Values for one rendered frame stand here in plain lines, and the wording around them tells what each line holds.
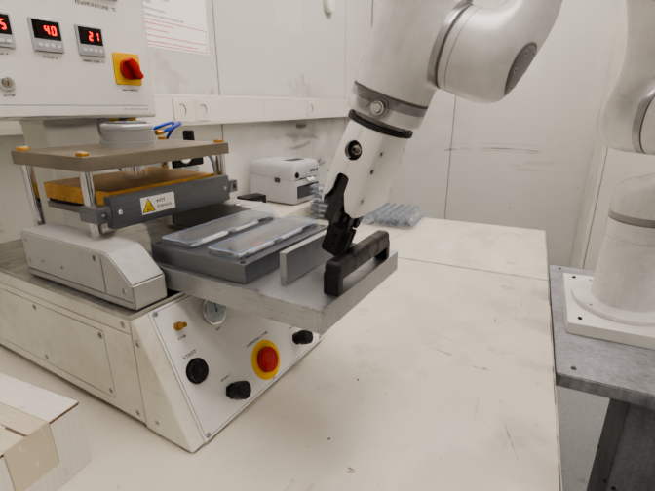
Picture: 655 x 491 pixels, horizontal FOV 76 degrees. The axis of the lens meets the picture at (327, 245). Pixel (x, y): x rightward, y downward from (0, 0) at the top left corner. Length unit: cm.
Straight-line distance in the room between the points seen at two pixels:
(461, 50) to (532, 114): 257
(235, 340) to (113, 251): 21
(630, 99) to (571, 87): 207
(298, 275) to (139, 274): 20
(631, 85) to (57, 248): 92
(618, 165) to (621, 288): 166
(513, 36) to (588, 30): 260
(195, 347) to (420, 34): 46
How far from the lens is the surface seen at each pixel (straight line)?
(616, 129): 94
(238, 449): 61
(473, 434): 65
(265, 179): 174
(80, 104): 88
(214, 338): 63
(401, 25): 44
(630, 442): 116
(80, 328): 69
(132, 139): 74
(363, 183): 45
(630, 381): 86
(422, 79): 44
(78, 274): 66
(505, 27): 42
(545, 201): 304
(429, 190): 310
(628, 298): 101
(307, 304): 45
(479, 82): 41
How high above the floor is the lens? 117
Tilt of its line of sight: 18 degrees down
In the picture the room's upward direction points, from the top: straight up
